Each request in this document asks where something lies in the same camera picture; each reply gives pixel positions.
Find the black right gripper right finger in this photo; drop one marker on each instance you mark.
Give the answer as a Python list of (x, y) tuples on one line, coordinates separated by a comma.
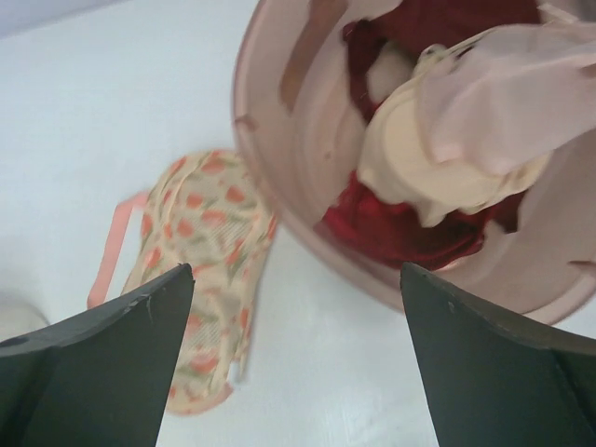
[(493, 377)]

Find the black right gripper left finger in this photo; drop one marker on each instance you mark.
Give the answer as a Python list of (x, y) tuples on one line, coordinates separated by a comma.
[(99, 378)]

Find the white mesh laundry bag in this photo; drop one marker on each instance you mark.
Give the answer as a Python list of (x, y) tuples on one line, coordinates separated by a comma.
[(19, 317)]

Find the beige bra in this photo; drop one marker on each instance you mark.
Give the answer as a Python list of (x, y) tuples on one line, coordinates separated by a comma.
[(479, 122)]

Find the floral mesh laundry bag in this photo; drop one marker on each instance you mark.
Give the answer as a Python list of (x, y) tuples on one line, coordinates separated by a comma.
[(204, 211)]

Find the dark red bra in basket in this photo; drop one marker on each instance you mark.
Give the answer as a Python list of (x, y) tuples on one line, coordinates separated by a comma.
[(415, 25)]

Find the translucent pink plastic basket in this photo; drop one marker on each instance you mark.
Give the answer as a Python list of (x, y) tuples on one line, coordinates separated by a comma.
[(300, 135)]

